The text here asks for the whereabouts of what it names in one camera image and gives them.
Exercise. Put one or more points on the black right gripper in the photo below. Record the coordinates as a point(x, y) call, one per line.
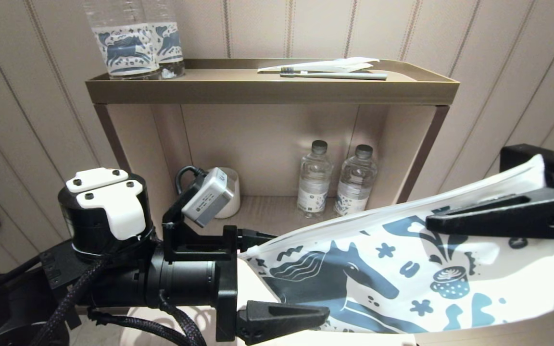
point(522, 156)

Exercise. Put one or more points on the small grey-cap water bottle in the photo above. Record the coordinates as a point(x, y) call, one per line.
point(314, 192)
point(354, 197)

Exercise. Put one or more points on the white ribbed mug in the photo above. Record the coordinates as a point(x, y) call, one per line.
point(231, 206)

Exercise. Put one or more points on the grey-green toothbrush dark bristles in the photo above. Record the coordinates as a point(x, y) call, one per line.
point(344, 76)

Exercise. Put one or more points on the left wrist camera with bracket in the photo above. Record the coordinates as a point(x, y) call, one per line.
point(207, 199)

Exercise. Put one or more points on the white blue patterned pouch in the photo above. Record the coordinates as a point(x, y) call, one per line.
point(354, 269)

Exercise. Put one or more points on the large deer-label water bottle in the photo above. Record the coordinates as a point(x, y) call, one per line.
point(123, 48)
point(171, 43)

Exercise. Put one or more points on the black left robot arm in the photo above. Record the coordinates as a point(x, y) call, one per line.
point(181, 283)

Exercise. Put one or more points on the brown open shelf unit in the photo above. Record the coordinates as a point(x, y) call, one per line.
point(267, 91)

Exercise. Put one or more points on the white paper wrapper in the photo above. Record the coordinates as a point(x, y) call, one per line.
point(334, 65)

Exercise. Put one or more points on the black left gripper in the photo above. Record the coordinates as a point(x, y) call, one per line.
point(226, 288)

